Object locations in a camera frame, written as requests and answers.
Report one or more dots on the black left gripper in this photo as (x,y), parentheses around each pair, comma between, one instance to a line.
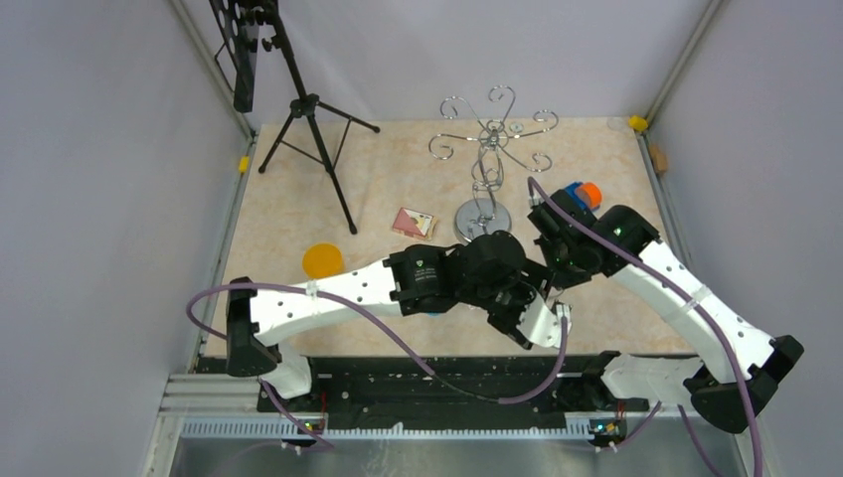
(507,322)

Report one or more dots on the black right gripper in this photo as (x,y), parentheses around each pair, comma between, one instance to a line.
(567,278)

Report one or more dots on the yellow wine glass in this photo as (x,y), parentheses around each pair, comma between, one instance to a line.
(322,260)

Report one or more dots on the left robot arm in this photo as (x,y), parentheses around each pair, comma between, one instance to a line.
(491,273)

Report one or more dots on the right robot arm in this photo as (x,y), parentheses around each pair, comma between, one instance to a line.
(737,368)

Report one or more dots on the chrome wine glass rack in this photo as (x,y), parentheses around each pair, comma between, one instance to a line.
(483,214)

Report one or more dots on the blue orange toy car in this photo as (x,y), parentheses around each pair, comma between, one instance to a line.
(587,196)

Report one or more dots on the playing card box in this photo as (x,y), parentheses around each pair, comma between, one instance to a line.
(414,224)

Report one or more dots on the yellow corner clamp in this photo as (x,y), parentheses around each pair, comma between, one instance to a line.
(637,123)

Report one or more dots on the black tripod stand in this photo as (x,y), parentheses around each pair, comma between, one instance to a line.
(304,106)

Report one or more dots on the black perforated plate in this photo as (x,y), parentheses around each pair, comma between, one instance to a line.
(237,23)

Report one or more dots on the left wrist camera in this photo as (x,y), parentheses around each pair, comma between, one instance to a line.
(545,324)

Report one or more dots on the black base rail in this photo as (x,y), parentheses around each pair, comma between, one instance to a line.
(379,392)

